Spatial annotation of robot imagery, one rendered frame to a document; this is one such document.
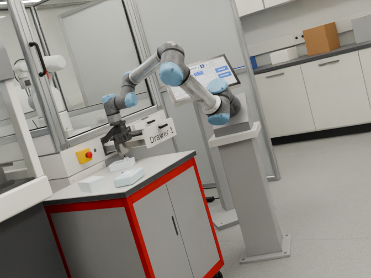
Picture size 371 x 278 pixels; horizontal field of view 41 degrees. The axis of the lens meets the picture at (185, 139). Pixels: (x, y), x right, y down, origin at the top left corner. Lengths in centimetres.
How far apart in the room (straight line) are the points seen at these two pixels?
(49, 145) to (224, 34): 213
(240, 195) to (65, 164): 101
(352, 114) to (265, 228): 273
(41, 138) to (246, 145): 114
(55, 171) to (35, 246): 58
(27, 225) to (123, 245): 44
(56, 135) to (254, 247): 131
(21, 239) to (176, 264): 74
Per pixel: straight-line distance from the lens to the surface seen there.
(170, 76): 238
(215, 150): 377
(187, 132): 479
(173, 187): 250
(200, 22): 450
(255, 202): 293
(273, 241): 301
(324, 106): 553
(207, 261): 272
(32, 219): 239
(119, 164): 273
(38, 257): 241
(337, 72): 542
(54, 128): 277
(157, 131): 286
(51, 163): 284
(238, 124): 283
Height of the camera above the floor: 123
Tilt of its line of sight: 9 degrees down
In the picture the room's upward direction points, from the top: 16 degrees counter-clockwise
